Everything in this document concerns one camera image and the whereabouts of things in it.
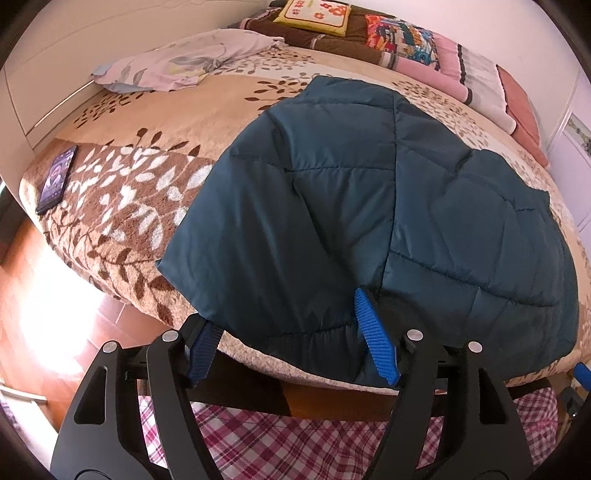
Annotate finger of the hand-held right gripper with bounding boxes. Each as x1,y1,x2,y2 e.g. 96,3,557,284
560,362,591,418

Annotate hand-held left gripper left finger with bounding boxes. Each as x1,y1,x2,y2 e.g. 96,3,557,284
50,314,222,480

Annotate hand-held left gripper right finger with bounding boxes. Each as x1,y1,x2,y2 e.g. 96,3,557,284
353,287,536,480

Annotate dark teal quilted jacket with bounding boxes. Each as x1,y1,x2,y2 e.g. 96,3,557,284
156,76,580,388

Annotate person's plaid pants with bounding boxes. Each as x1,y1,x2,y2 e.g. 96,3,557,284
136,388,561,480

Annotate bed with leaf-patterned cover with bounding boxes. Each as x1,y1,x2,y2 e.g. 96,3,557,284
23,44,591,388

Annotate white wardrobe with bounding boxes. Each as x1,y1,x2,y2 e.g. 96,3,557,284
545,60,591,232

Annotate black smartphone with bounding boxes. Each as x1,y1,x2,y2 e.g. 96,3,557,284
36,144,78,215

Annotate striped folded quilt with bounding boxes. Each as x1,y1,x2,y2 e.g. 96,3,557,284
240,0,550,167

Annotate pale floral pillow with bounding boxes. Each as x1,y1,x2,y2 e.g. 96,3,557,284
90,28,287,93

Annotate colourful patchwork cushion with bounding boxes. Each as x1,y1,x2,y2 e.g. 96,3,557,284
365,14,439,70

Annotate white headboard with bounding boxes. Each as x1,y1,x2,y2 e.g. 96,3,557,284
2,0,273,158

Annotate yellow flower cushion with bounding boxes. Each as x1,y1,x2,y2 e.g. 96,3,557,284
272,0,352,38

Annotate wooden bed frame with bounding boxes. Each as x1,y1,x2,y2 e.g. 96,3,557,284
191,353,561,423

